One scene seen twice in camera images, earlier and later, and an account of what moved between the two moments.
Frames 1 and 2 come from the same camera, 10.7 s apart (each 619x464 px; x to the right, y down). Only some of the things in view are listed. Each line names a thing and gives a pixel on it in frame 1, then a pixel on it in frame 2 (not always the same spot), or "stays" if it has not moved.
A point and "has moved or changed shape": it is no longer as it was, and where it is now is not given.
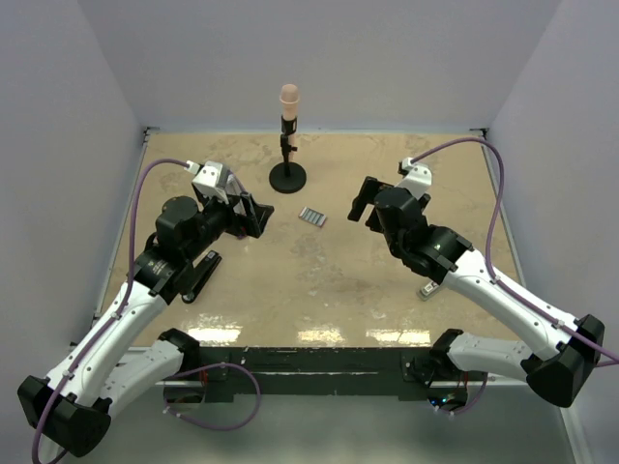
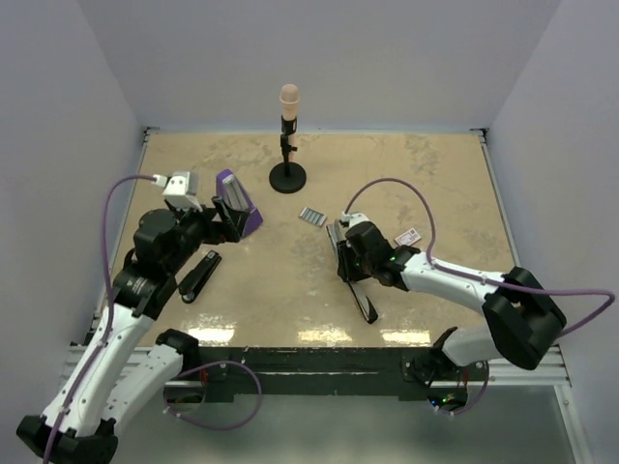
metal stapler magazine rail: x=428 y=290 has moved or changed shape
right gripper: x=370 y=186 → x=346 y=272
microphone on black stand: x=288 y=177 stays
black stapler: x=202 y=271 stays
